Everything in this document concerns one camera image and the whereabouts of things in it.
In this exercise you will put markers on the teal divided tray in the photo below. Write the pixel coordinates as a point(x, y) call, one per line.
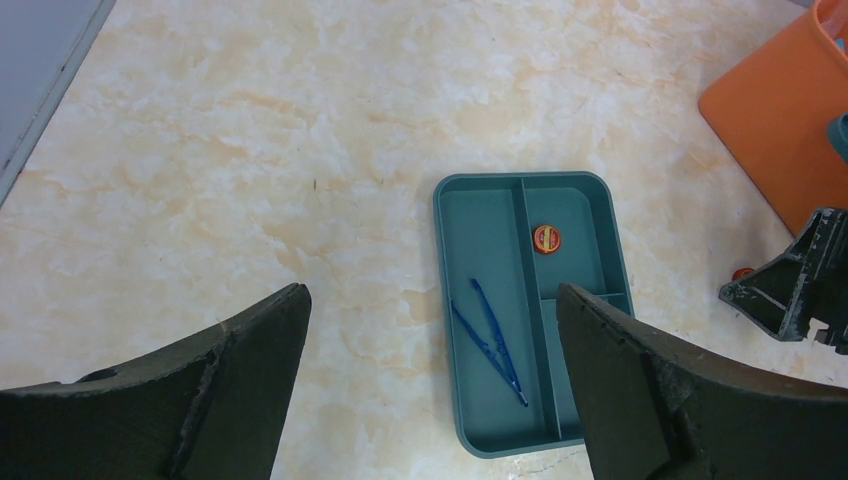
point(511, 390)

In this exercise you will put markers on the copper coin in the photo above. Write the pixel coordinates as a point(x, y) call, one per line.
point(546, 239)
point(742, 273)

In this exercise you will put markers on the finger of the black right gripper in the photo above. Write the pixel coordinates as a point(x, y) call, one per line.
point(807, 281)

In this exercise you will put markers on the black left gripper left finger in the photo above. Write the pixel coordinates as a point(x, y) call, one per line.
point(209, 406)

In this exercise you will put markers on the orange medicine box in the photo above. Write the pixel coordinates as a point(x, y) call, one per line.
point(772, 111)

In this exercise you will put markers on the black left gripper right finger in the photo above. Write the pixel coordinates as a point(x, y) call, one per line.
point(654, 406)

